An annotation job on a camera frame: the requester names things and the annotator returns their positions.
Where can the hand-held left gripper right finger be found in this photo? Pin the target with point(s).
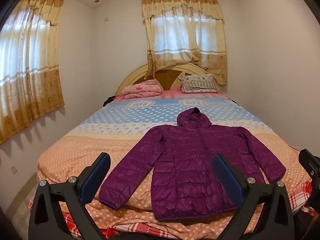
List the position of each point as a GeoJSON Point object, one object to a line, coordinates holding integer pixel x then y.
{"type": "Point", "coordinates": [230, 180]}

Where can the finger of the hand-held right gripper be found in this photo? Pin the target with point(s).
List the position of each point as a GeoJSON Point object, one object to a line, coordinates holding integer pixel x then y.
{"type": "Point", "coordinates": [308, 161]}

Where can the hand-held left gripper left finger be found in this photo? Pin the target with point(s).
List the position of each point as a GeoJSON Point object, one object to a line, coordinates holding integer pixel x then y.
{"type": "Point", "coordinates": [96, 177]}

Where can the purple hooded puffer jacket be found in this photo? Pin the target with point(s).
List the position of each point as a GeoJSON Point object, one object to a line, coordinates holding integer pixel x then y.
{"type": "Point", "coordinates": [190, 167]}

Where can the red plaid sheet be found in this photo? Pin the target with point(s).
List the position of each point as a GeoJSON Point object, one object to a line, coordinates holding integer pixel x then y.
{"type": "Point", "coordinates": [300, 195]}

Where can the bed with polka-dot sheet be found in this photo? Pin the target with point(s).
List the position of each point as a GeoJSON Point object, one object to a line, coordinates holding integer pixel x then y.
{"type": "Point", "coordinates": [100, 122]}

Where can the dark cloth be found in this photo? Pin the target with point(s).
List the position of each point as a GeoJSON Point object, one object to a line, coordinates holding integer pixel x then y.
{"type": "Point", "coordinates": [109, 100]}

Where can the pink folded blanket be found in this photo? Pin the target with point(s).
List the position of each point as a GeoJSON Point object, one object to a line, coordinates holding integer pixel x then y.
{"type": "Point", "coordinates": [142, 90]}

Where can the striped frilled pillow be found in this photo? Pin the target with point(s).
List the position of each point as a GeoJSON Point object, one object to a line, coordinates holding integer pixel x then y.
{"type": "Point", "coordinates": [197, 83]}

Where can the cream wooden headboard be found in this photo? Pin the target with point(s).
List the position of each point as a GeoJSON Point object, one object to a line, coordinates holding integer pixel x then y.
{"type": "Point", "coordinates": [135, 77]}

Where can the wide yellow patterned curtain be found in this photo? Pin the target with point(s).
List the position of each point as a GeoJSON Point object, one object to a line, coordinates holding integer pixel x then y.
{"type": "Point", "coordinates": [30, 67]}

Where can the narrow yellow patterned curtain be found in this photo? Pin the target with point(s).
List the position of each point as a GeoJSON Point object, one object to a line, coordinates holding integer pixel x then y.
{"type": "Point", "coordinates": [185, 30]}

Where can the white wall socket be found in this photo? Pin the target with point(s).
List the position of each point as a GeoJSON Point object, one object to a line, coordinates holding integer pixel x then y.
{"type": "Point", "coordinates": [13, 170]}

